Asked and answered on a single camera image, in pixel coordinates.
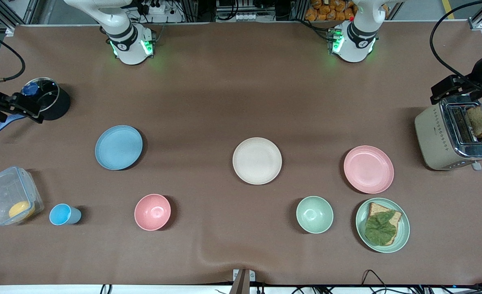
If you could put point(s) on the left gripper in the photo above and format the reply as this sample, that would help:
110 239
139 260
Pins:
476 75

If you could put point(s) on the blue plate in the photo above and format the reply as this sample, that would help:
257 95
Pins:
118 147

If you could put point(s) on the pink plate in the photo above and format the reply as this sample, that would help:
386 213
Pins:
368 169

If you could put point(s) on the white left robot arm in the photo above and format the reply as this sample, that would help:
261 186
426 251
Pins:
353 45

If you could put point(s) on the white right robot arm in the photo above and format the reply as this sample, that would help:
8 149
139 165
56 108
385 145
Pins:
128 45

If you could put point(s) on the glass lid with blue knob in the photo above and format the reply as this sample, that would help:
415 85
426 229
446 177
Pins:
47 92

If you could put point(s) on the brown bread slice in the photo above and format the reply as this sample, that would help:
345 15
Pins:
479 122

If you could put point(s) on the beige chrome toaster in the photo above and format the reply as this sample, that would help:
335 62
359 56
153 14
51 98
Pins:
432 139

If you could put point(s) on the clear plastic food container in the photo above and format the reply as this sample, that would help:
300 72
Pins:
6 188

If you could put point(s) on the yellow food piece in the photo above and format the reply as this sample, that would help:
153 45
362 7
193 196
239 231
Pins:
20 210

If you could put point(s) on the blue cup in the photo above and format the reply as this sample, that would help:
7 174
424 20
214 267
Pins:
61 214

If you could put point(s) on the orange snack bags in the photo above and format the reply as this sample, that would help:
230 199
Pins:
330 12

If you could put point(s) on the toast slice under lettuce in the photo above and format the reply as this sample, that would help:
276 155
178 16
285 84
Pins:
374 210

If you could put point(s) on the green plate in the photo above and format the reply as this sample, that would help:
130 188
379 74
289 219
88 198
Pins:
404 228

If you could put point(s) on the green lettuce leaf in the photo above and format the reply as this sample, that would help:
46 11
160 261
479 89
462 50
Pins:
381 229

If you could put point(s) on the white power strip with plugs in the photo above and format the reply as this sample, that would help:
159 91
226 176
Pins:
159 16

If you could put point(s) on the pink bowl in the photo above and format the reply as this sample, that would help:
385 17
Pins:
152 212

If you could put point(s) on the green bowl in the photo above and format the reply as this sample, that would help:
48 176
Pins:
314 214

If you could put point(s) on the brown table cover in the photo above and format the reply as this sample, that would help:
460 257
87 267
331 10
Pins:
224 102

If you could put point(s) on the beige plate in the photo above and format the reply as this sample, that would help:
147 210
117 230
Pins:
257 161

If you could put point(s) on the small white power strip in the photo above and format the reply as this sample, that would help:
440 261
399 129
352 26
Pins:
245 17

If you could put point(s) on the metal table clamp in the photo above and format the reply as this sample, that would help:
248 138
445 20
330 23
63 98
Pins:
243 279

